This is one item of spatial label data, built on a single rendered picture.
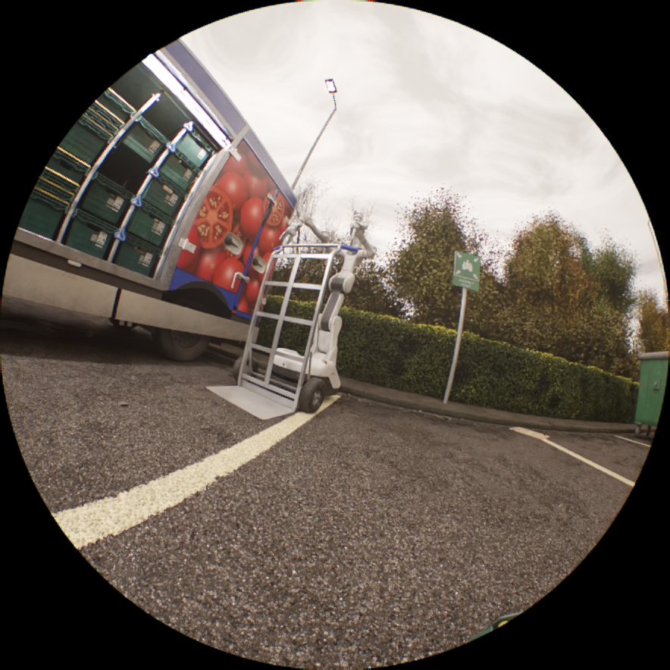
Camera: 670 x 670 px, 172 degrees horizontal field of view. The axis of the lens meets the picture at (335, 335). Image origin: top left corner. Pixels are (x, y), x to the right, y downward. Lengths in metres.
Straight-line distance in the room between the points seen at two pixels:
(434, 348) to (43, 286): 3.93
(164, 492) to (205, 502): 0.12
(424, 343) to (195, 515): 3.08
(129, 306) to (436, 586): 1.99
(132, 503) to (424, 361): 3.15
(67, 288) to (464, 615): 2.02
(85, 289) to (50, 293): 0.26
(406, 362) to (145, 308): 2.97
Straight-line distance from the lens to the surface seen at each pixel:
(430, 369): 3.25
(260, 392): 1.71
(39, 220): 1.84
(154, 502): 0.66
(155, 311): 1.89
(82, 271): 1.68
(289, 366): 1.71
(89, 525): 0.63
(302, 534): 0.64
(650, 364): 5.15
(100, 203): 1.90
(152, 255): 2.02
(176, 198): 2.18
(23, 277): 1.65
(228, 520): 0.64
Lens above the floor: 0.47
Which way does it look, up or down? 3 degrees up
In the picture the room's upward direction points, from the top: 13 degrees clockwise
